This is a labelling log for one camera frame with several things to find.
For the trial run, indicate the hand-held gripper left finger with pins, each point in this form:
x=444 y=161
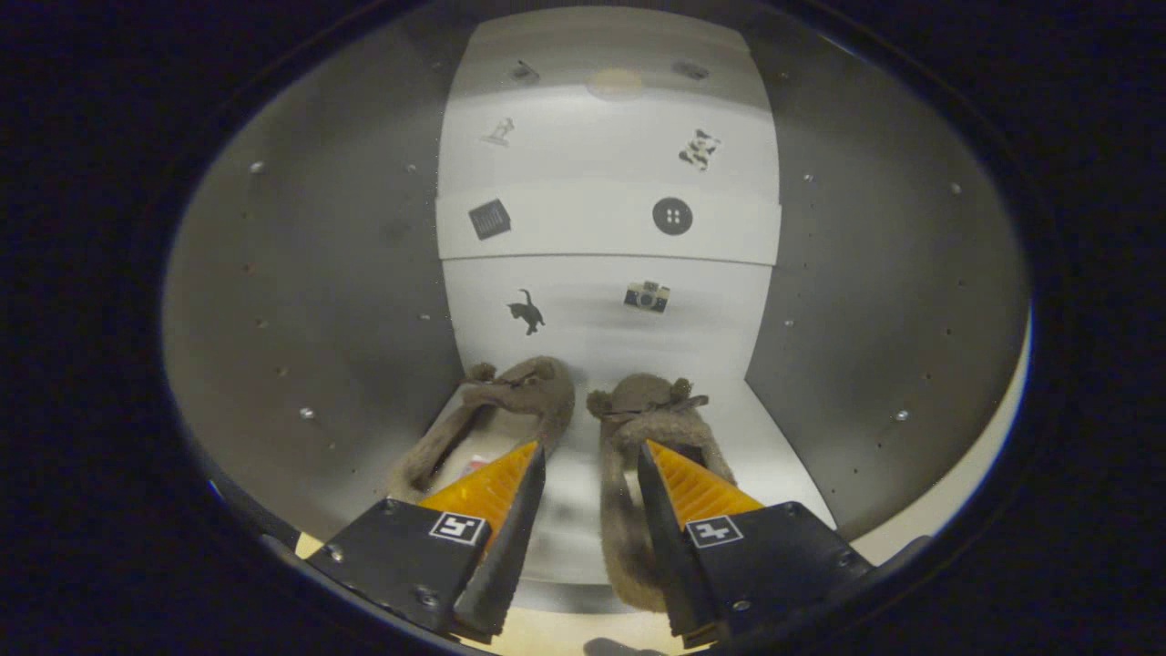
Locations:
x=510 y=547

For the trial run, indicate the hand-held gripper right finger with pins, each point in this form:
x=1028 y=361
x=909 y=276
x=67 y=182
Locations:
x=665 y=538

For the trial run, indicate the grey shoe cabinet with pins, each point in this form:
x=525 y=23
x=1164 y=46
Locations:
x=346 y=273

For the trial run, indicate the brown fuzzy shoe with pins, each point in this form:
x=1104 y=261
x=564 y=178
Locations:
x=629 y=510
x=537 y=392

